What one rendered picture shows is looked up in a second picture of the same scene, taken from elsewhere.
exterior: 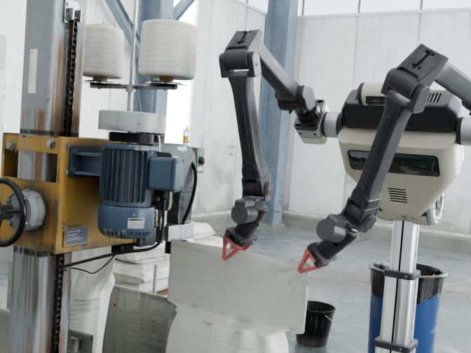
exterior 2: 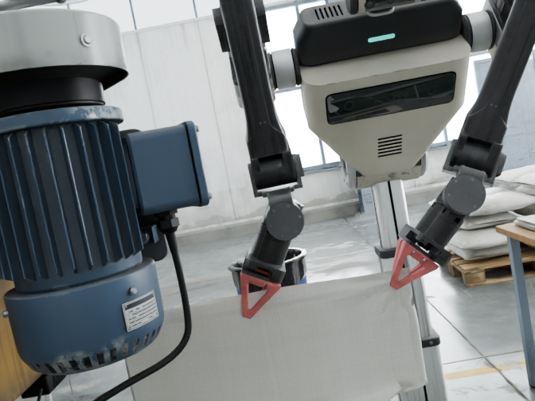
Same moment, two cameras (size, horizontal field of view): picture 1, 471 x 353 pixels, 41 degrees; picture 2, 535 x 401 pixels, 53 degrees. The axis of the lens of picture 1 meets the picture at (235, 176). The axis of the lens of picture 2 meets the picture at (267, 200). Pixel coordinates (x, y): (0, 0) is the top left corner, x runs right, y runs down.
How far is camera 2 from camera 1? 116 cm
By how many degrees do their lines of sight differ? 29
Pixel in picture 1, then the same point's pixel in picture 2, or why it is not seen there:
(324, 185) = not seen: hidden behind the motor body
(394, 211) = (380, 171)
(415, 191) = (415, 133)
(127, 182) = (90, 212)
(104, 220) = (50, 336)
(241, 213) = (288, 218)
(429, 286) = (298, 267)
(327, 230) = (471, 195)
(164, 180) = (178, 181)
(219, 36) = not seen: outside the picture
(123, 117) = (36, 27)
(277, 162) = not seen: hidden behind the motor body
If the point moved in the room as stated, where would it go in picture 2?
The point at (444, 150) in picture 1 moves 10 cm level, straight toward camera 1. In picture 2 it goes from (465, 60) to (493, 50)
